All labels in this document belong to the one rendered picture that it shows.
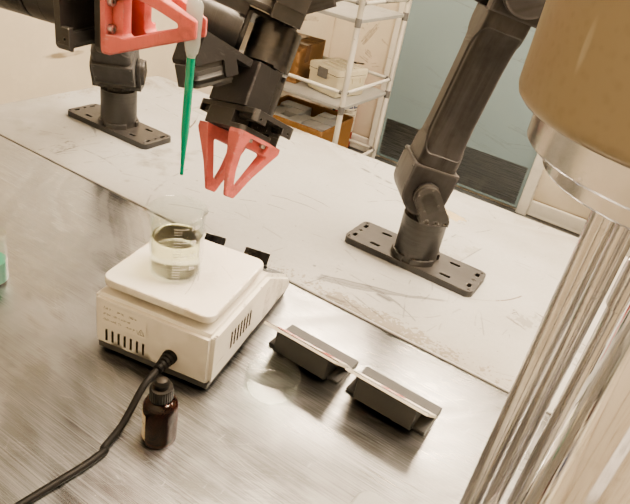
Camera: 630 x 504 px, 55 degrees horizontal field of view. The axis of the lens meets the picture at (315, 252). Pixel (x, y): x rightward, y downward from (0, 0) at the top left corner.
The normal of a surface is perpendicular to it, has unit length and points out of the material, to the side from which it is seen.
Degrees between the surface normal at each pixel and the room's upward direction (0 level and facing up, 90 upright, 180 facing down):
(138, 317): 90
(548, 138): 90
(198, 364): 90
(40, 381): 0
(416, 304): 0
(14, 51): 90
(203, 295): 0
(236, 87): 63
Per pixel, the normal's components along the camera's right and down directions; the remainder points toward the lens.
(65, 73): 0.83, 0.40
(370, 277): 0.17, -0.85
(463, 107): 0.01, 0.51
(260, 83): 0.72, 0.28
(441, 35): -0.53, 0.36
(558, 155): -0.95, 0.00
